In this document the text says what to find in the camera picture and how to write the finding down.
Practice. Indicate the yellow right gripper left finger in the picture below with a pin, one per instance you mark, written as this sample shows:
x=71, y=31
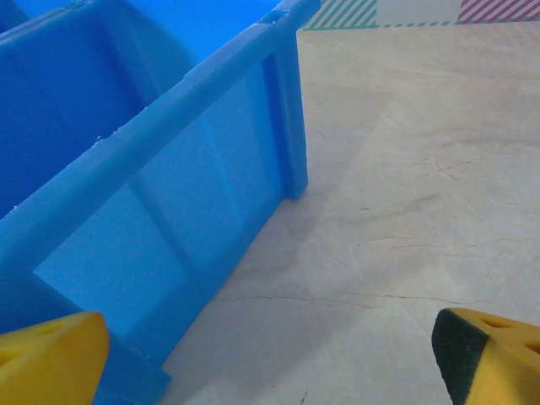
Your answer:
x=46, y=363

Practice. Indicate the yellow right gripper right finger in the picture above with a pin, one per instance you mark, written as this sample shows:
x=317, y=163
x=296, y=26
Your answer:
x=498, y=367

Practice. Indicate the blue plastic bin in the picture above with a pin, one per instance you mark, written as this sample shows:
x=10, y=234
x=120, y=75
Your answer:
x=8, y=10
x=211, y=169

